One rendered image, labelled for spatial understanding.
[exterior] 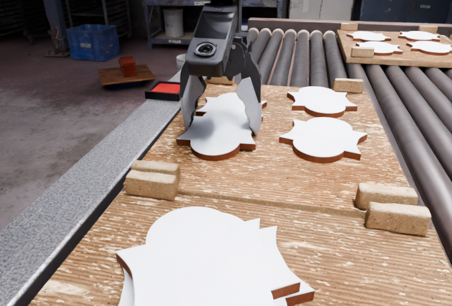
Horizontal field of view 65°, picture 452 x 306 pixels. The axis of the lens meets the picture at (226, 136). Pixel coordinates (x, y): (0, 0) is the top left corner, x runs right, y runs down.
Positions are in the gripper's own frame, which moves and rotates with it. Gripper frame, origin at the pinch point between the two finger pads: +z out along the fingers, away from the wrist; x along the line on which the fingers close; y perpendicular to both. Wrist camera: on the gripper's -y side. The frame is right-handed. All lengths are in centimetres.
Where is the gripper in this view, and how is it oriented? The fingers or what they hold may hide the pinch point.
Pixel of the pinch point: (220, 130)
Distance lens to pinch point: 54.3
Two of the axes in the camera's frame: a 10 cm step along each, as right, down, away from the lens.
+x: -9.8, -0.8, 1.7
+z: 0.0, 9.1, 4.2
